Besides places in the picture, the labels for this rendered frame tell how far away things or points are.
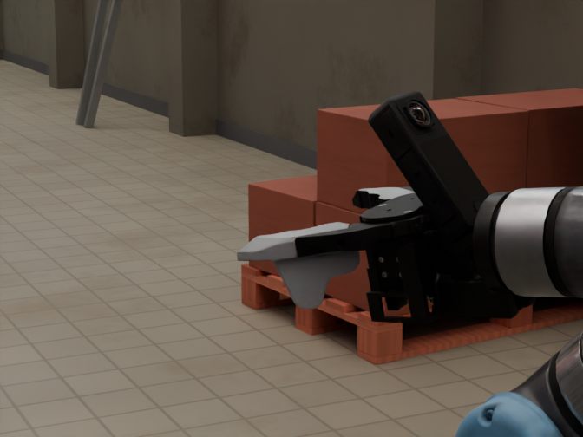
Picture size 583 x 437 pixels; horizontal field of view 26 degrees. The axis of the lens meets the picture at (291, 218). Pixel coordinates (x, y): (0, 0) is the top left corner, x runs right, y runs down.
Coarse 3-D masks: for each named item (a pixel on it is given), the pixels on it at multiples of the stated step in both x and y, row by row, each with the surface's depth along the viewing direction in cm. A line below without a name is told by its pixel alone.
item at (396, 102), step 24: (408, 96) 92; (384, 120) 90; (408, 120) 90; (432, 120) 92; (384, 144) 91; (408, 144) 90; (432, 144) 91; (408, 168) 90; (432, 168) 89; (456, 168) 91; (432, 192) 89; (456, 192) 89; (480, 192) 91; (432, 216) 90; (456, 216) 89; (456, 240) 90
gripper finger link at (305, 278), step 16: (336, 224) 94; (256, 240) 95; (272, 240) 93; (288, 240) 92; (240, 256) 95; (256, 256) 94; (272, 256) 93; (288, 256) 93; (320, 256) 93; (336, 256) 93; (352, 256) 93; (288, 272) 94; (304, 272) 94; (320, 272) 94; (336, 272) 93; (288, 288) 94; (304, 288) 94; (320, 288) 94; (304, 304) 94; (320, 304) 94
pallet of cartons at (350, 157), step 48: (480, 96) 487; (528, 96) 487; (576, 96) 487; (336, 144) 442; (480, 144) 438; (528, 144) 452; (576, 144) 464; (288, 192) 472; (336, 192) 446; (336, 288) 451; (384, 336) 430; (432, 336) 453; (480, 336) 454
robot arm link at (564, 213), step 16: (560, 192) 84; (576, 192) 83; (560, 208) 83; (576, 208) 82; (560, 224) 82; (576, 224) 81; (560, 240) 82; (576, 240) 81; (560, 256) 82; (576, 256) 81; (560, 272) 82; (576, 272) 82; (560, 288) 84; (576, 288) 83
